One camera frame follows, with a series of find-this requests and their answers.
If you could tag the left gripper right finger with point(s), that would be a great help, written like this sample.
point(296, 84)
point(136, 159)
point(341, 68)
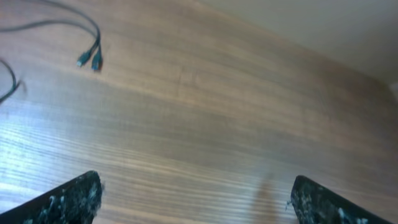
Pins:
point(316, 204)

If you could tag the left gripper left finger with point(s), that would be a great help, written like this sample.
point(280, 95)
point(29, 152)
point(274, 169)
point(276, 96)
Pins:
point(75, 201)

